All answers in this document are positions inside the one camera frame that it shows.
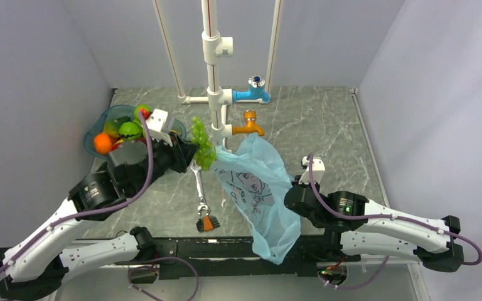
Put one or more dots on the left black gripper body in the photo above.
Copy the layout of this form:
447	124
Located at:
166	157

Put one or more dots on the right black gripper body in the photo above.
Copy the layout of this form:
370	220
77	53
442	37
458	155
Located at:
296	182

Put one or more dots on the fake green grapes bunch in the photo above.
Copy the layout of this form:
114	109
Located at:
206	153

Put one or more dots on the light blue plastic bag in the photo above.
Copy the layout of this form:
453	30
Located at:
256	180

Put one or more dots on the fake orange fruit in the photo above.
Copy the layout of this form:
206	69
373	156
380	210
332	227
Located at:
103	143

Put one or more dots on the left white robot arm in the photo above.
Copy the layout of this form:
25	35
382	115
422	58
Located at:
42	263

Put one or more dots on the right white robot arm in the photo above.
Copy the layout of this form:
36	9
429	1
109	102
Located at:
354	225

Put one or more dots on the fake green red mango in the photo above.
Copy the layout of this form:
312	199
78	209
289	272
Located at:
111	128

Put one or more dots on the silver combination wrench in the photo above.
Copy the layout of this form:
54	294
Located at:
203	208

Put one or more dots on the black orange small brush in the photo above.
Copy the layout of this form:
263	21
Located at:
207	223

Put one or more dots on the teal plastic fruit basket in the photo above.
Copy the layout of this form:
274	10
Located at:
124	113

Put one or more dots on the orange plastic faucet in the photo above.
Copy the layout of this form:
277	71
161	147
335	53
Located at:
250	127

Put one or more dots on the blue plastic faucet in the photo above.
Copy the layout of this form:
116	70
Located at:
256	91

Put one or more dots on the white pvc pipe stand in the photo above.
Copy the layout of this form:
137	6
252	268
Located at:
215	46

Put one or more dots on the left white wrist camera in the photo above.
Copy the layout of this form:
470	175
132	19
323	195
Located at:
159	125

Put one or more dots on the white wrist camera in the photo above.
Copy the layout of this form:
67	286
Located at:
159	125
313	172

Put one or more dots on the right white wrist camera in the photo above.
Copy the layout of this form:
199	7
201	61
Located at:
313	172

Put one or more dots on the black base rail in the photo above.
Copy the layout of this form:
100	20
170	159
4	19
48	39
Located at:
233	256

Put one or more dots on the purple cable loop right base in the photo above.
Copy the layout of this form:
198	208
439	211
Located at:
336	275

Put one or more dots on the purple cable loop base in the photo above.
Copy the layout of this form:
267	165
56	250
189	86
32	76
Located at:
156	266
336	275

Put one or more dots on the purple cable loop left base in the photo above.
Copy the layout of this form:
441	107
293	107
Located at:
156	266

